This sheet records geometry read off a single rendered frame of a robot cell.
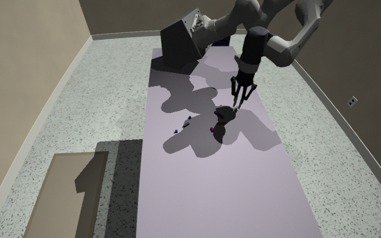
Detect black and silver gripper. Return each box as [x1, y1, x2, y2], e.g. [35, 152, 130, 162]
[231, 69, 257, 109]

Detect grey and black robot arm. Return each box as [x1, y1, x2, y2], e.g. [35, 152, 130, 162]
[190, 0, 333, 74]

